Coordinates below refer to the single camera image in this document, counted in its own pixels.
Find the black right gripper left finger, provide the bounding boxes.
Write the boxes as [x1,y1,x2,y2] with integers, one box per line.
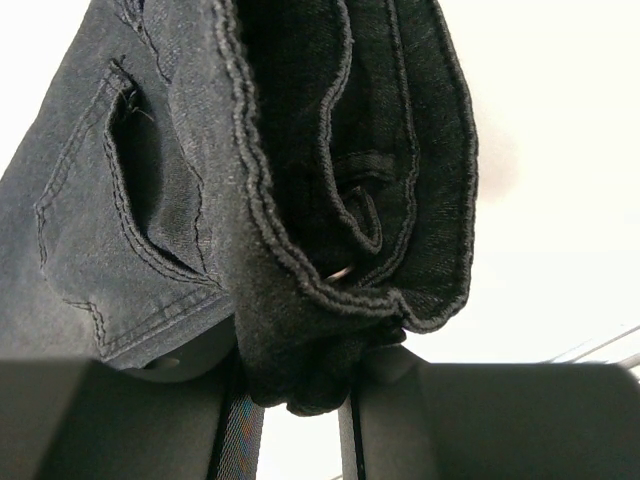
[1,320,264,479]

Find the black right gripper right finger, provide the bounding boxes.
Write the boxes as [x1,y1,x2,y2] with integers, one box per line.
[338,346,639,480]

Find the black trousers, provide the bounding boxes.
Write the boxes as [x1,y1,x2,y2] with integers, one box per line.
[1,1,478,416]

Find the aluminium right frame rail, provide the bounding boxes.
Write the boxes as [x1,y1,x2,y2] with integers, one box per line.
[544,325,639,378]

